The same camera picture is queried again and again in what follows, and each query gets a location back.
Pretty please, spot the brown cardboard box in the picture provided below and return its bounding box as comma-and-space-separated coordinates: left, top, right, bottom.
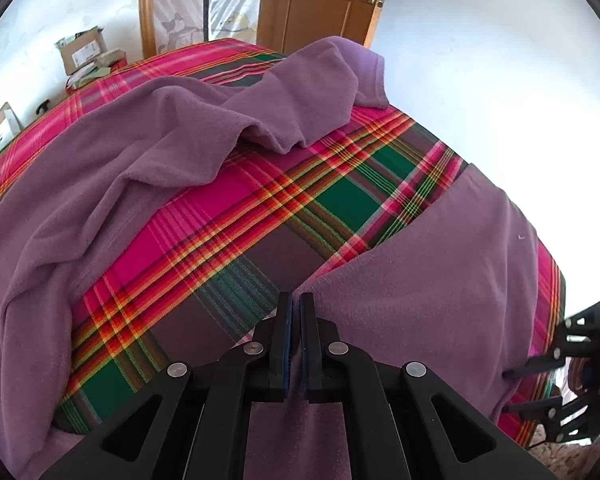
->
55, 27, 106, 76

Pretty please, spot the wooden door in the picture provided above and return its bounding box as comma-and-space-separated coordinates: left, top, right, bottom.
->
255, 0, 398, 56

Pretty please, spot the purple fleece towel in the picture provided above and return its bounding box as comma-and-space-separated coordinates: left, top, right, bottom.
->
0, 35, 543, 480

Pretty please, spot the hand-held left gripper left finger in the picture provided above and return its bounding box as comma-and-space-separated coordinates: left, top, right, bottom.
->
40, 291, 293, 480

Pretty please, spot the plaid bed sheet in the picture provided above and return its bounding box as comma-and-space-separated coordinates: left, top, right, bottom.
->
0, 37, 566, 448

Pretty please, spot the printed door curtain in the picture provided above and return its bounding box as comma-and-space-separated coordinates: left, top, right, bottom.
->
150, 0, 266, 53

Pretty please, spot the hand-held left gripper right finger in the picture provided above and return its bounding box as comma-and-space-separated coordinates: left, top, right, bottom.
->
300, 292, 558, 480

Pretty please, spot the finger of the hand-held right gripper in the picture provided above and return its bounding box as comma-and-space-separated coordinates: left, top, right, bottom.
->
501, 297, 600, 381
501, 385, 600, 446

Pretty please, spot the white open box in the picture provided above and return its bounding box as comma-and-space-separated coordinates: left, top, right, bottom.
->
0, 102, 21, 156

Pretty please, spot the wooden door frame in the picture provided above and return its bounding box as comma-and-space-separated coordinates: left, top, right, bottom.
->
137, 0, 158, 56

